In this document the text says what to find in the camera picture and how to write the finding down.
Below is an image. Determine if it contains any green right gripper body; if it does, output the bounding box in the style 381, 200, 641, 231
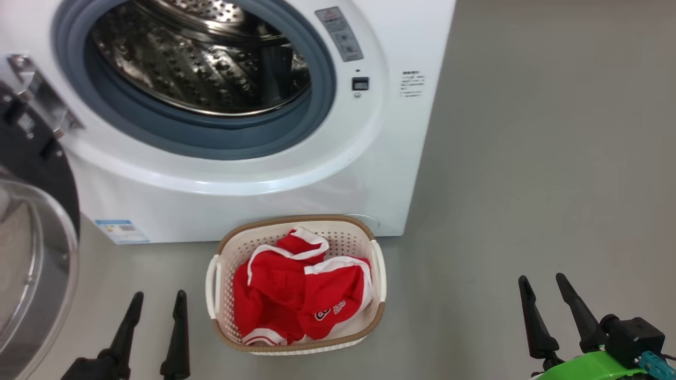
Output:
531, 351, 653, 380

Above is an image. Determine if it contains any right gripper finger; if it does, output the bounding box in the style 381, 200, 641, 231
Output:
556, 272, 608, 353
518, 275, 565, 370

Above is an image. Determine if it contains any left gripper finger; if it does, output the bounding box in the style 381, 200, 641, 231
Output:
98, 291, 144, 380
160, 290, 191, 380

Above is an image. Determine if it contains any red and white garment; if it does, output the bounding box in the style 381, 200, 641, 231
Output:
232, 227, 374, 347

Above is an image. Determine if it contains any washing machine door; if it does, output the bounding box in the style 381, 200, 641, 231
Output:
0, 53, 82, 380

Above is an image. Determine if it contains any cream perforated laundry basket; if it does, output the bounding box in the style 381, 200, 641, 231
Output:
205, 214, 387, 356

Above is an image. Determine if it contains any white front-load washing machine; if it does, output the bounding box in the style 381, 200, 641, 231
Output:
0, 0, 457, 244

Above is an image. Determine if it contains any steel washer drum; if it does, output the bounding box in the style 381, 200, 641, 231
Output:
90, 0, 312, 118

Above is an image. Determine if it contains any blue energy label sticker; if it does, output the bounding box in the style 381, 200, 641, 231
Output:
94, 219, 151, 244

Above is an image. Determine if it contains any round white filter cover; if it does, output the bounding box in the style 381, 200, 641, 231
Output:
346, 214, 380, 233

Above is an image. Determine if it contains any grey warning sticker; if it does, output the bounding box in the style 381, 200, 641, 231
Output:
315, 6, 364, 63

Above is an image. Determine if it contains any teal cable connector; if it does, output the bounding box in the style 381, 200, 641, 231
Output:
638, 351, 676, 380

